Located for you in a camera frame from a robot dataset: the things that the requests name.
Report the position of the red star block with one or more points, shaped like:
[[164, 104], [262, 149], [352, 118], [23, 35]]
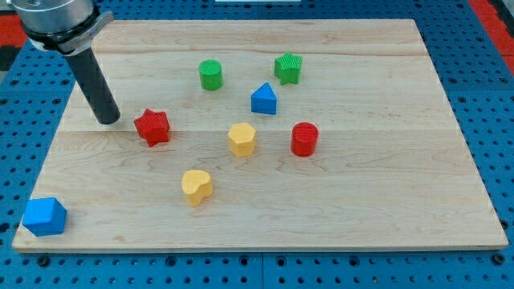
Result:
[[153, 127]]

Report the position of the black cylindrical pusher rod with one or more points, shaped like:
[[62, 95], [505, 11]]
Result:
[[97, 93]]

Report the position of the blue cube block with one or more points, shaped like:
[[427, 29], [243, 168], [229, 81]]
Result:
[[45, 216]]

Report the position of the green cylinder block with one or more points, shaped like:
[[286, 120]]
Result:
[[210, 72]]

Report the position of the green star block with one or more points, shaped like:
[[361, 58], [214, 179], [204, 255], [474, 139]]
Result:
[[288, 68]]

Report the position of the light wooden board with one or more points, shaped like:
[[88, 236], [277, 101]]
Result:
[[391, 170]]

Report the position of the yellow hexagon block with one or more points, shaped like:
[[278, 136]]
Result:
[[242, 139]]

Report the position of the red cylinder block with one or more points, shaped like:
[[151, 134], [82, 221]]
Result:
[[304, 139]]

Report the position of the blue triangle block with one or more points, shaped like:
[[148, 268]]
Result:
[[264, 100]]

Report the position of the yellow heart block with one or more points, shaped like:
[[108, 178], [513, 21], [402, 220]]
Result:
[[196, 185]]

